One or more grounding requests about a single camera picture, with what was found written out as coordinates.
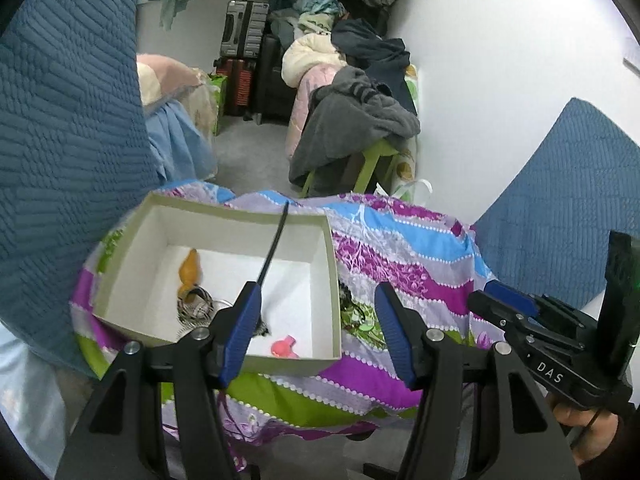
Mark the green plastic stool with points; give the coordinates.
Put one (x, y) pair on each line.
(372, 155)

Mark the green shopping bag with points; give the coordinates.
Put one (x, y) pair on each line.
(217, 102)

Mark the red suitcase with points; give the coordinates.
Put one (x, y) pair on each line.
(237, 85)

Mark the bed with blue sheet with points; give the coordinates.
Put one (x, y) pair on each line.
(175, 135)

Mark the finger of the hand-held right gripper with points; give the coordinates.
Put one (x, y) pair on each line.
(510, 299)
(492, 312)

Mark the pink pillow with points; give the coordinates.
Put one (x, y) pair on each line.
(165, 75)

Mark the dark blue jacket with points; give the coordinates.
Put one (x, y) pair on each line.
(375, 50)

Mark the grey-green cardboard box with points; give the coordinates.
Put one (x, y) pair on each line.
(150, 270)

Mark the colourful striped floral cloth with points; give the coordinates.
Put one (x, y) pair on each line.
(390, 260)

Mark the large blue quilted cushion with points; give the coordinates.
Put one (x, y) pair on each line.
(70, 135)

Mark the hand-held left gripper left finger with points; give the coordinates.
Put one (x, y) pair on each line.
(244, 330)

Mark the grey suitcase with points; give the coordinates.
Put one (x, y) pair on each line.
(242, 27)

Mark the black suitcase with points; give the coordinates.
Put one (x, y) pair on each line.
(272, 85)

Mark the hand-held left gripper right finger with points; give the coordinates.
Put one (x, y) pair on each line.
(395, 335)

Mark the pink and black hair clip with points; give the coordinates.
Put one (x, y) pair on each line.
(284, 347)

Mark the person's right hand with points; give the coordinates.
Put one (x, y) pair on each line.
(585, 430)

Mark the grey garment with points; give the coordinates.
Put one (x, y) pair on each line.
(350, 120)

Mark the cream comforter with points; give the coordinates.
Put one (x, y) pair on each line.
(307, 57)

